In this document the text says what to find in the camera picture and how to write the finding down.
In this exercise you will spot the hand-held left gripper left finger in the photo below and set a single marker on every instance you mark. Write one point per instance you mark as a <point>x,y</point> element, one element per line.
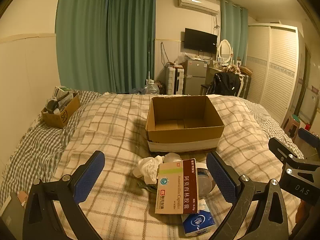
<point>90,177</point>

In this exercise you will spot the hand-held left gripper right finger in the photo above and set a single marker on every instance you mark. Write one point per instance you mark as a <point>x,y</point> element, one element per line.
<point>221,176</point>

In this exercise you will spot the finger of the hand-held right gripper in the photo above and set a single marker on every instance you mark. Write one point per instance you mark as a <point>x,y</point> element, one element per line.
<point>281,148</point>

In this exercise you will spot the brown and white medicine box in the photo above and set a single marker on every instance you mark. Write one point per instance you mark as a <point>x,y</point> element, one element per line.
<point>176,187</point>

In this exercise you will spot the large cardboard box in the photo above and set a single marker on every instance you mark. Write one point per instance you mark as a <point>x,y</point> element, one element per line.
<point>185,140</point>

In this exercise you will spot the blue tissue packet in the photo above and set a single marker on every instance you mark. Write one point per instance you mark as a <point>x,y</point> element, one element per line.
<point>198,222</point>

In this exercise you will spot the person's right forearm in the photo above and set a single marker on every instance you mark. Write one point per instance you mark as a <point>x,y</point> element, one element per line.
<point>302,210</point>

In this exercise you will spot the clear round container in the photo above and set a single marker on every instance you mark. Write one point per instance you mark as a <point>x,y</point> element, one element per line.
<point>205,180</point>

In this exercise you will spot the plastic stool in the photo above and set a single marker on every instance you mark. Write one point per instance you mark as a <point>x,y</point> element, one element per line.
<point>291,126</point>

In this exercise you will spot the small red object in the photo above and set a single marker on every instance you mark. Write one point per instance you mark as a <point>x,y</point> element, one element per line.
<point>308,126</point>

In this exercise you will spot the beige plaid blanket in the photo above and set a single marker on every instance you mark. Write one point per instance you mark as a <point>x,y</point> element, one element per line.
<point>120,130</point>

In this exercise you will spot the green gingham bed sheet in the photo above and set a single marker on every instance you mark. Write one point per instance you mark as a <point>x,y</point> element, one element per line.
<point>37,142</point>

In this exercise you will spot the small cardboard box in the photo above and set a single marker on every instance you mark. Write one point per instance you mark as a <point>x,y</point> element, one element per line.
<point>61,116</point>

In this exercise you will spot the white louvred wardrobe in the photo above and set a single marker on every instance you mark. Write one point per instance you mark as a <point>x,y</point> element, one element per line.
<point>272,72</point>

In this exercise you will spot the grey flat device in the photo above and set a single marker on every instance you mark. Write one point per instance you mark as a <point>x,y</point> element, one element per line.
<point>11,211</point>

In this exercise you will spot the black jacket on chair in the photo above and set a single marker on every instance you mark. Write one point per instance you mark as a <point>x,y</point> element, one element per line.
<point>225,83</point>

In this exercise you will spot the green and white carton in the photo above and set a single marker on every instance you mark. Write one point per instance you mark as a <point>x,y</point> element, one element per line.
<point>62,90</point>

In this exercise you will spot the silver mini fridge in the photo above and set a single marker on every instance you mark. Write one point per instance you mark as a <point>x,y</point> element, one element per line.
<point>195,76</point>

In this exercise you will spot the white floor appliance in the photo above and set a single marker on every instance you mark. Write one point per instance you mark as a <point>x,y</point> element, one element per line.
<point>173,81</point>

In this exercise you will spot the large clear water bottle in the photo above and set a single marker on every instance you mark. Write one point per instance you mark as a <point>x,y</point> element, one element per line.
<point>151,87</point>

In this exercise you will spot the white oval vanity mirror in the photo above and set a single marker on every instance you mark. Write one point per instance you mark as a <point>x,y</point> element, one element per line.
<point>225,51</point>

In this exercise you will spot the narrow green curtain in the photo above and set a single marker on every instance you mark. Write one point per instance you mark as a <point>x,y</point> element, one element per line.
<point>232,30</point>

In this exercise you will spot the white pole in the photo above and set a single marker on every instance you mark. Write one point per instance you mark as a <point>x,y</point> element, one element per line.
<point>149,60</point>

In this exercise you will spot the wide green curtain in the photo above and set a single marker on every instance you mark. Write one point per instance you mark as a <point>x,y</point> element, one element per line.
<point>105,37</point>

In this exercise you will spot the white air conditioner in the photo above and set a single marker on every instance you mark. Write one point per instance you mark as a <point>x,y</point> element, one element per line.
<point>197,3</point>

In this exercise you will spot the black wall television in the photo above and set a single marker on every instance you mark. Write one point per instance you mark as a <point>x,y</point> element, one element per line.
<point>200,40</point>

